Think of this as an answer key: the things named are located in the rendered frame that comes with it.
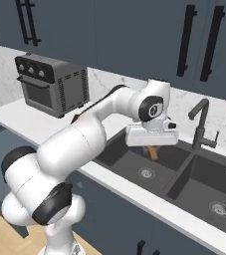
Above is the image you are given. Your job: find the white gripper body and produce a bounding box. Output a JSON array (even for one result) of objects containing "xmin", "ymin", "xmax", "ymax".
[{"xmin": 124, "ymin": 123, "xmax": 180, "ymax": 148}]

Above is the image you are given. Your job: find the brown wooden object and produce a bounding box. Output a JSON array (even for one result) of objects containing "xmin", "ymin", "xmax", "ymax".
[{"xmin": 143, "ymin": 144, "xmax": 160, "ymax": 162}]

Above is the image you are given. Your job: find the black sink tap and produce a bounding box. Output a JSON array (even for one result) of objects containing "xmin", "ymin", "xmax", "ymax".
[{"xmin": 187, "ymin": 98, "xmax": 221, "ymax": 152}]

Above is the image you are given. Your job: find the dark double sink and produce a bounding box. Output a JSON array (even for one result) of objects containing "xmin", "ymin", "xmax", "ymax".
[{"xmin": 94, "ymin": 127, "xmax": 226, "ymax": 241}]

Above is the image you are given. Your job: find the dark blue lower cabinet door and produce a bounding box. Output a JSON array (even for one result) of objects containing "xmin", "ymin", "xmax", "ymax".
[
  {"xmin": 66, "ymin": 171, "xmax": 154, "ymax": 255},
  {"xmin": 149, "ymin": 216, "xmax": 219, "ymax": 255}
]

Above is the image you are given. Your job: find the black toaster oven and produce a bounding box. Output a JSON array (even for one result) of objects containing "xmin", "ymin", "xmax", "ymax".
[{"xmin": 14, "ymin": 52, "xmax": 91, "ymax": 120}]

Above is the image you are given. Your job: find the black cabinet bar handle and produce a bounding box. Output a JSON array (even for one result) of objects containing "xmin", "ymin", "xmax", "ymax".
[
  {"xmin": 199, "ymin": 5, "xmax": 226, "ymax": 83},
  {"xmin": 175, "ymin": 4, "xmax": 198, "ymax": 79},
  {"xmin": 15, "ymin": 0, "xmax": 30, "ymax": 45},
  {"xmin": 24, "ymin": 0, "xmax": 42, "ymax": 47}
]

